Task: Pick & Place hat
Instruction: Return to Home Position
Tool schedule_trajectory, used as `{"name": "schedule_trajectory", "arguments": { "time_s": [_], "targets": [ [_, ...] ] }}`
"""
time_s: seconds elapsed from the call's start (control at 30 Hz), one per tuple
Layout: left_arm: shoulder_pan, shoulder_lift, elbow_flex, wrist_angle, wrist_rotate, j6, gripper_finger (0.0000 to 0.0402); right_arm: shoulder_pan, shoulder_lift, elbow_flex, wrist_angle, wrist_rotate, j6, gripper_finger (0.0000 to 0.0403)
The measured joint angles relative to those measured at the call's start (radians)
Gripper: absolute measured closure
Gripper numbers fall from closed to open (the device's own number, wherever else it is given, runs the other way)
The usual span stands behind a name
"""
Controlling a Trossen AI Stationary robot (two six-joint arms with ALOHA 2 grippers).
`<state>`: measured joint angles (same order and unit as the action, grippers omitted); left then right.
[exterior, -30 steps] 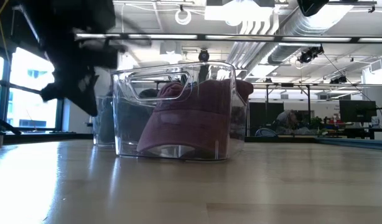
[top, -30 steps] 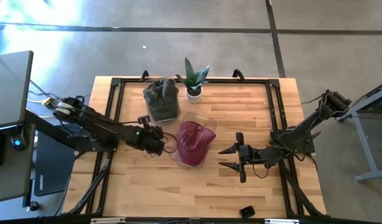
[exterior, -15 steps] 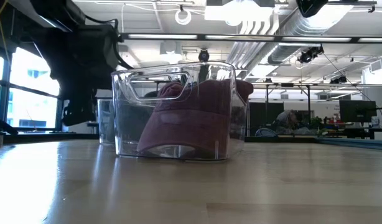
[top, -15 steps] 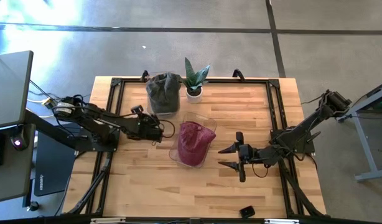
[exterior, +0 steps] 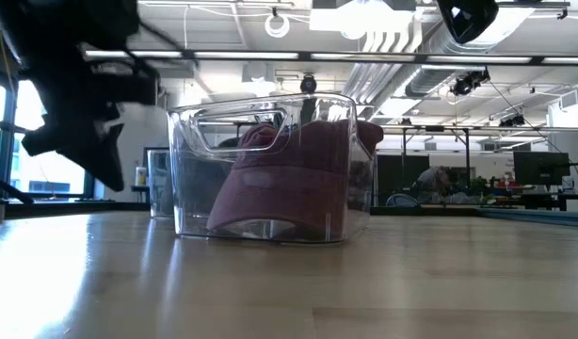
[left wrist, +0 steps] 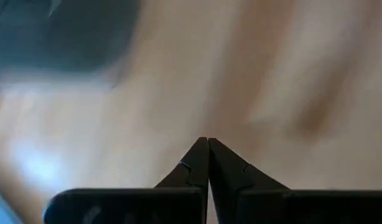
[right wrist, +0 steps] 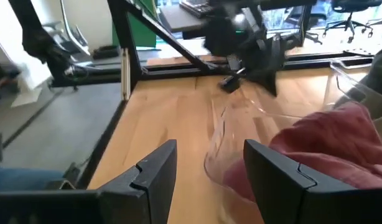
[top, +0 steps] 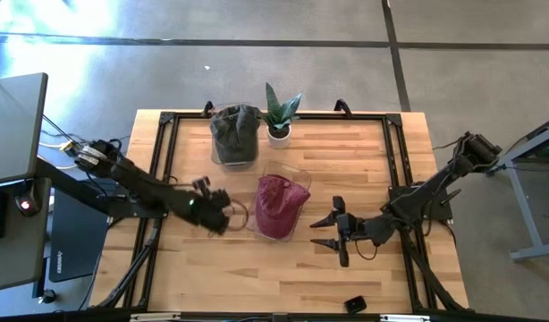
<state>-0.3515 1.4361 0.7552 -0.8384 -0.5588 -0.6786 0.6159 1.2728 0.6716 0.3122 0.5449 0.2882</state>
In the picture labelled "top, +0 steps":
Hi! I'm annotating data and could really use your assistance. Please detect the silver metal bracket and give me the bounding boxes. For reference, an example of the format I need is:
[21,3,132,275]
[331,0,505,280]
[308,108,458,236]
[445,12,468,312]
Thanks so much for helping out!
[130,312,182,322]
[380,314,430,322]

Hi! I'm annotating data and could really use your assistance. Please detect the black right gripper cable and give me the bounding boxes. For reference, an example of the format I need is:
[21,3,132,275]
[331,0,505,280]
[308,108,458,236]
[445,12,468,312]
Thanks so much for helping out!
[354,239,379,262]

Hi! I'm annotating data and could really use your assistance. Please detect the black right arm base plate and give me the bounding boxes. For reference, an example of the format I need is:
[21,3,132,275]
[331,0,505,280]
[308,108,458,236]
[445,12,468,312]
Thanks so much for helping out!
[388,185,454,224]

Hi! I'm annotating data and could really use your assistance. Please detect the small black table camera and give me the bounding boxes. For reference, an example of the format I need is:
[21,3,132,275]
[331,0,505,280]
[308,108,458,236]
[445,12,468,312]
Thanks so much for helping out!
[344,295,367,315]

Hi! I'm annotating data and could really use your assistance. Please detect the grey metal table frame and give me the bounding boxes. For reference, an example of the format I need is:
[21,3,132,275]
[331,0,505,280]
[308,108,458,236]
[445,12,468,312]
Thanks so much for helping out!
[481,114,549,263]

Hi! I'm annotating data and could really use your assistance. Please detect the black mouse with red light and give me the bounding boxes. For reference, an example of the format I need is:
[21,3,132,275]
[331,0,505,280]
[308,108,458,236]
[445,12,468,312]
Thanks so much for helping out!
[13,190,38,217]

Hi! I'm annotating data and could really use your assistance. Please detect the snake plant in white pot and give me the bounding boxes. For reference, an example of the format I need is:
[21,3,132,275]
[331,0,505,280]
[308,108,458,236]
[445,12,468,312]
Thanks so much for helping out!
[261,82,303,150]

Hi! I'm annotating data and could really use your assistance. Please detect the red baseball cap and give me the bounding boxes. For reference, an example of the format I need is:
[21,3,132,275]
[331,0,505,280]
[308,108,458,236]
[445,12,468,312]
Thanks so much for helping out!
[255,174,311,241]

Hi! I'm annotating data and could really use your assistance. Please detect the clear plastic bin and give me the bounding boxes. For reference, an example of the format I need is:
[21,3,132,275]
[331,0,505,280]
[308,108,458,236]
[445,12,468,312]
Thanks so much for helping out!
[208,101,263,167]
[246,159,313,243]

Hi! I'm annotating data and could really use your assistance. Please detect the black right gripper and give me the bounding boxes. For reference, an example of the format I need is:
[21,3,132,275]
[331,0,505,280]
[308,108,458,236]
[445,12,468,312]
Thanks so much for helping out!
[308,195,370,268]

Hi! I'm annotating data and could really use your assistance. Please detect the black computer case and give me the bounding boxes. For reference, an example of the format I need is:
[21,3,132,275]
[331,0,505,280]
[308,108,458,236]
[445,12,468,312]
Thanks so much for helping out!
[48,209,110,284]

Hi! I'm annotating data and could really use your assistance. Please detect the black aluminium table frame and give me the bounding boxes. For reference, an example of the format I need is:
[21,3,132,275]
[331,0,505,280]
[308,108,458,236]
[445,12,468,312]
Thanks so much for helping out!
[93,98,470,314]

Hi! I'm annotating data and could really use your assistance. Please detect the brown left gripper cable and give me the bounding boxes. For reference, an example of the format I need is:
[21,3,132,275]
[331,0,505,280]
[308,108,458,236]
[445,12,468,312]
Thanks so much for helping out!
[224,199,250,233]

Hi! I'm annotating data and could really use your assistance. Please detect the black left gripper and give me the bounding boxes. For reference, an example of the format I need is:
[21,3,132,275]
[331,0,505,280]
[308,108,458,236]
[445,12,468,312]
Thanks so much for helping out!
[184,175,233,237]

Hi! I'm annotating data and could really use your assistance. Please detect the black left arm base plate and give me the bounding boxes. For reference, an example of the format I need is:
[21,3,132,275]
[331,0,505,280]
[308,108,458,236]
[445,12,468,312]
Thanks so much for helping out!
[107,196,171,220]

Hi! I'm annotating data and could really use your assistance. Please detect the green baseball cap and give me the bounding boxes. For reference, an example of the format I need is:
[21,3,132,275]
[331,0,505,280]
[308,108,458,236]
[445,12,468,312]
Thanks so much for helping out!
[210,104,261,165]

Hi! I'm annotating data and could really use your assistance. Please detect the grey computer monitor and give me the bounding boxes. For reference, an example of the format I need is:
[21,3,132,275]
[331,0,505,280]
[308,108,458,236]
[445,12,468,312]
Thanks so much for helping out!
[0,72,49,187]

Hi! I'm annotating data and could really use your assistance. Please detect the grey desk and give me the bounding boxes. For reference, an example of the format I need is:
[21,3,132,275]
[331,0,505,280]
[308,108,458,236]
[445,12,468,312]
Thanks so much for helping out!
[0,177,52,292]

